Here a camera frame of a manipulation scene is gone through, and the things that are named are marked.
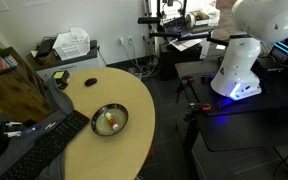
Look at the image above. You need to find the small white red-capped bottle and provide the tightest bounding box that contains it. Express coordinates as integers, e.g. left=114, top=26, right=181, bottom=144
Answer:
left=105, top=112, right=119, bottom=130

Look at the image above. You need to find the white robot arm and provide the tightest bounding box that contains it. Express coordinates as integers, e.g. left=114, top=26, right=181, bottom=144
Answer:
left=211, top=0, right=288, bottom=100

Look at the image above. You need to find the black rimmed bowl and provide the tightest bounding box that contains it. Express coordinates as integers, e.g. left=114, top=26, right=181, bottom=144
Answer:
left=91, top=103, right=129, bottom=136

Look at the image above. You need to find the orange clamp rear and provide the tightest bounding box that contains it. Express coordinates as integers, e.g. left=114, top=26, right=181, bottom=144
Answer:
left=176, top=75, right=195, bottom=92

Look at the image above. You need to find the orange clamp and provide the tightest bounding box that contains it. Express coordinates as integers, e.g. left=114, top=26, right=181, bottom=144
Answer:
left=184, top=103, right=211, bottom=121
left=176, top=75, right=195, bottom=92

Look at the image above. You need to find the black computer mouse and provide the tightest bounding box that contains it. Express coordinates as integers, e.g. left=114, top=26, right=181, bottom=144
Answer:
left=84, top=78, right=97, bottom=87

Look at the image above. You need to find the black equipment stand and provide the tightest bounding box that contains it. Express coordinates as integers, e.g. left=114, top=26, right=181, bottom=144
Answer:
left=137, top=0, right=211, bottom=80

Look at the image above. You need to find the grey low cabinet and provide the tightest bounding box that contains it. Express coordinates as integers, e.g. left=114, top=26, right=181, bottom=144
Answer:
left=26, top=40, right=105, bottom=81

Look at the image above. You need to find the orange clamp front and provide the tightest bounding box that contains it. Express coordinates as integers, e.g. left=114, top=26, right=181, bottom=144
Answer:
left=184, top=103, right=211, bottom=121

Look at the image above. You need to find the white plastic basket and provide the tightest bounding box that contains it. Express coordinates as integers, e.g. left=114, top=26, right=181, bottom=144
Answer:
left=53, top=27, right=90, bottom=60

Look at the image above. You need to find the black box with yellow label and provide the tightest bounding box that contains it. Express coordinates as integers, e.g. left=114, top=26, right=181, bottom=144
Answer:
left=53, top=70, right=70, bottom=90

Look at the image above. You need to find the grey cloth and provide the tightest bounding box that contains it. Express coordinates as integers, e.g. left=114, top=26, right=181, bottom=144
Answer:
left=0, top=79, right=74, bottom=180

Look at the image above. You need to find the black device on cabinet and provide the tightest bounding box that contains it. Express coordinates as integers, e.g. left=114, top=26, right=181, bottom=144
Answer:
left=36, top=39, right=54, bottom=57

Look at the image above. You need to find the wooden shelf unit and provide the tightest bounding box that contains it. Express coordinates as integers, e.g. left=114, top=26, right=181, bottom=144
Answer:
left=0, top=47, right=53, bottom=122

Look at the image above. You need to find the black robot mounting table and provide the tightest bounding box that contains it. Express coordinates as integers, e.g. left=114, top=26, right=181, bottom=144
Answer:
left=176, top=60, right=288, bottom=180

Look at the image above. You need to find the black keyboard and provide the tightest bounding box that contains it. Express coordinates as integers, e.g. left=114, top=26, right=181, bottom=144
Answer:
left=0, top=110, right=90, bottom=180

